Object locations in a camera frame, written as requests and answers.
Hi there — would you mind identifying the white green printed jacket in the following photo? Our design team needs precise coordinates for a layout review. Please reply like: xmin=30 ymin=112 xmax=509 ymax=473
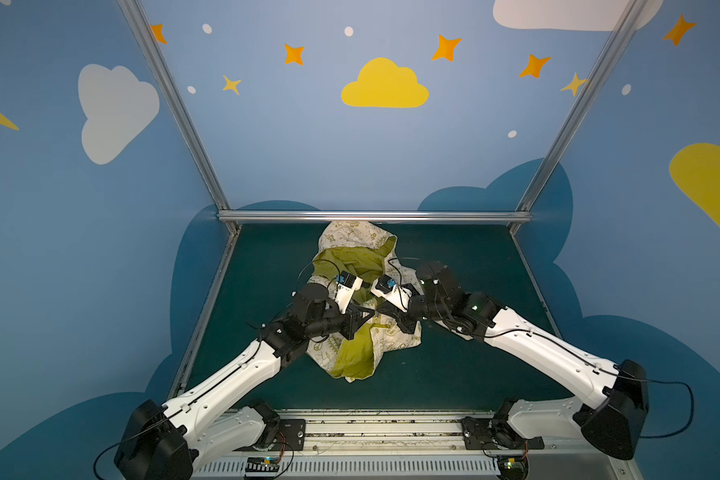
xmin=304 ymin=220 xmax=424 ymax=383

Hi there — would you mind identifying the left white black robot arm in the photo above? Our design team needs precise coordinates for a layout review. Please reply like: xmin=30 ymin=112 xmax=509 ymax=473
xmin=113 ymin=283 xmax=375 ymax=479

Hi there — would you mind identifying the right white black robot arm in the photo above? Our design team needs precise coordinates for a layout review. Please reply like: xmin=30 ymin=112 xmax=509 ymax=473
xmin=373 ymin=261 xmax=653 ymax=460

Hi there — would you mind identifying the left small circuit board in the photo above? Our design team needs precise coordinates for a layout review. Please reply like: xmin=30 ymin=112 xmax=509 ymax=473
xmin=242 ymin=456 xmax=288 ymax=479

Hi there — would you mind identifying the small circuit board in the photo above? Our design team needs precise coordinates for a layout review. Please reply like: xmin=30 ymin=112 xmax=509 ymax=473
xmin=242 ymin=456 xmax=288 ymax=479
xmin=497 ymin=457 xmax=528 ymax=480

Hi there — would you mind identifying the right small circuit board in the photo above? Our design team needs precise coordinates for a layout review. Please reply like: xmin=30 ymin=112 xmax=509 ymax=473
xmin=497 ymin=457 xmax=528 ymax=480

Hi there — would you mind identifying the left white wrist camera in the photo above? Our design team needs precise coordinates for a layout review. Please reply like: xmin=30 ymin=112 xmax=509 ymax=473
xmin=335 ymin=271 xmax=364 ymax=314

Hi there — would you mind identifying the aluminium frame back rail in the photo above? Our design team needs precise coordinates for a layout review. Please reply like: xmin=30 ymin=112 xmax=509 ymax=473
xmin=217 ymin=210 xmax=532 ymax=224

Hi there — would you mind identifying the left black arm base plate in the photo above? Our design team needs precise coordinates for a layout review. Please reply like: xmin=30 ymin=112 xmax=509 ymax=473
xmin=263 ymin=418 xmax=306 ymax=451

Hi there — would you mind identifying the aluminium front rail base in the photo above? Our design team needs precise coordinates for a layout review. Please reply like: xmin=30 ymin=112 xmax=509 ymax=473
xmin=189 ymin=410 xmax=642 ymax=479

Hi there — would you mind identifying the aluminium frame right post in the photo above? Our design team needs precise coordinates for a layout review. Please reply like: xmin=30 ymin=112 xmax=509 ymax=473
xmin=508 ymin=0 xmax=648 ymax=237

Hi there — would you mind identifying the aluminium frame post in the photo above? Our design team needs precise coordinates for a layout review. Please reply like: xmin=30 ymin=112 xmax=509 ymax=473
xmin=508 ymin=0 xmax=648 ymax=237
xmin=117 ymin=0 xmax=229 ymax=213

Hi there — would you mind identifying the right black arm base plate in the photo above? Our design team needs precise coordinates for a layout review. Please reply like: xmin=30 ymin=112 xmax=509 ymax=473
xmin=460 ymin=416 xmax=545 ymax=451

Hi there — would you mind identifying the aluminium frame left post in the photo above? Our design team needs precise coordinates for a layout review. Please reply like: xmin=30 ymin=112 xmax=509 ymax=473
xmin=117 ymin=0 xmax=229 ymax=213

